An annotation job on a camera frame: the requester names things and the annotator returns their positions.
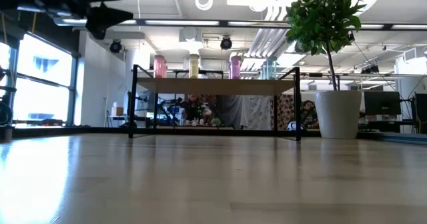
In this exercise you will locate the red pill bottle white cap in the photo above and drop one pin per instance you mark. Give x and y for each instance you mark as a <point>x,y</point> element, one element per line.
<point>159,67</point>

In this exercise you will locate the pink pill bottle white cap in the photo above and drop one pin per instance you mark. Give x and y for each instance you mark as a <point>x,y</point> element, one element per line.
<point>234,68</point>

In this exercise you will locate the yellow pill bottle white cap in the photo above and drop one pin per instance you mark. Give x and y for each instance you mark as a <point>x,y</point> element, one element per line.
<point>193,67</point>

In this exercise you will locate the black round ceiling speaker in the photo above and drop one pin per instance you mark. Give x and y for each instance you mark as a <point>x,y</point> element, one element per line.
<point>225,43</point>
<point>115,46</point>

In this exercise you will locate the green leafy plant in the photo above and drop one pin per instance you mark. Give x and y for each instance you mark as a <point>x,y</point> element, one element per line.
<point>320,17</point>

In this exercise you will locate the large window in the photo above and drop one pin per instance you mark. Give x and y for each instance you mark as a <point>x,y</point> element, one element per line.
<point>43,84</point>

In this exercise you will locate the cardboard box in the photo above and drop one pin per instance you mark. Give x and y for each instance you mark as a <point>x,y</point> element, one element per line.
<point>117,111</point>

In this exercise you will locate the patterned hanging cloth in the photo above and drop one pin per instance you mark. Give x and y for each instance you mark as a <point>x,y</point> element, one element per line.
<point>250,112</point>

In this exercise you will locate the black and white ball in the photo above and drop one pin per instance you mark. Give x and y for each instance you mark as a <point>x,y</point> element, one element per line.
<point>293,126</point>

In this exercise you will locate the white plant pot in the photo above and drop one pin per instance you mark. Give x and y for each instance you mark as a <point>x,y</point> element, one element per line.
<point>337,114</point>

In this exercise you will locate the black computer monitor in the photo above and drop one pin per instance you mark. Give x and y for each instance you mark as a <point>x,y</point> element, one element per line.
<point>382,102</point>
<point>422,110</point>

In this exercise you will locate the white ceiling duct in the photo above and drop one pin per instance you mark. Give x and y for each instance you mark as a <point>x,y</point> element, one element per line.
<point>190,37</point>

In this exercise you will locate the wooden shelf black metal frame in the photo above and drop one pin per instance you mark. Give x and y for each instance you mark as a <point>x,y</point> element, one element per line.
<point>213,86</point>

